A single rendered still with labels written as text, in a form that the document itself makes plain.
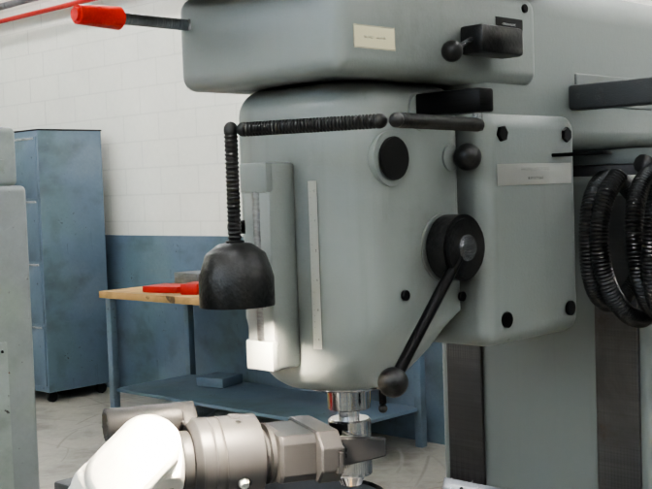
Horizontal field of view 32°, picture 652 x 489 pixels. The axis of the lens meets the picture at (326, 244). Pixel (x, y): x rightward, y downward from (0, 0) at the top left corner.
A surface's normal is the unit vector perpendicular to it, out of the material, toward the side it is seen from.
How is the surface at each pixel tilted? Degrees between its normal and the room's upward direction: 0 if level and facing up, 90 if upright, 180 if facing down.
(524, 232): 90
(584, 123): 90
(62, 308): 90
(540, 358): 90
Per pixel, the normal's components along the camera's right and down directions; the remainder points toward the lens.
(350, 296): -0.08, 0.06
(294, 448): 0.36, 0.04
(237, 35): -0.69, 0.06
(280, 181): 0.72, 0.01
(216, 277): -0.39, -0.25
